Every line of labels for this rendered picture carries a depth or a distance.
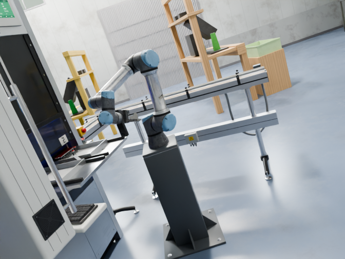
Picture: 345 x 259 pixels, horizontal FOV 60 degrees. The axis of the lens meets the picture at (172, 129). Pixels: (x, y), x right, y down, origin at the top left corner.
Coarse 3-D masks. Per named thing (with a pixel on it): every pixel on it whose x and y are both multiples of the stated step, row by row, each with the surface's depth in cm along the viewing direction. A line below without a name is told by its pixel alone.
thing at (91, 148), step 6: (84, 144) 232; (90, 144) 231; (96, 144) 229; (102, 144) 219; (78, 150) 234; (84, 150) 228; (90, 150) 222; (96, 150) 210; (72, 156) 222; (78, 156) 205; (84, 156) 204; (54, 162) 212
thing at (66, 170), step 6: (66, 162) 199; (72, 162) 198; (78, 162) 197; (84, 162) 194; (48, 168) 204; (60, 168) 202; (66, 168) 199; (72, 168) 194; (78, 168) 187; (48, 174) 199; (60, 174) 191; (66, 174) 176; (72, 174) 181; (54, 180) 173
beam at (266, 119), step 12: (240, 120) 278; (252, 120) 275; (264, 120) 273; (276, 120) 270; (180, 132) 304; (192, 132) 293; (204, 132) 290; (216, 132) 287; (228, 132) 285; (240, 132) 282; (132, 144) 318; (180, 144) 301; (132, 156) 319
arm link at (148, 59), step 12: (132, 60) 189; (144, 60) 181; (156, 60) 186; (144, 72) 186; (156, 72) 189; (156, 84) 189; (156, 96) 190; (156, 108) 193; (156, 120) 194; (168, 120) 192
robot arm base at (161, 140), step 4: (160, 132) 206; (148, 136) 207; (152, 136) 205; (156, 136) 205; (160, 136) 206; (164, 136) 208; (148, 140) 209; (152, 140) 206; (156, 140) 205; (160, 140) 206; (164, 140) 208; (168, 140) 211; (148, 144) 210; (152, 144) 207; (156, 144) 205; (160, 144) 205; (164, 144) 207; (152, 148) 207; (156, 148) 206
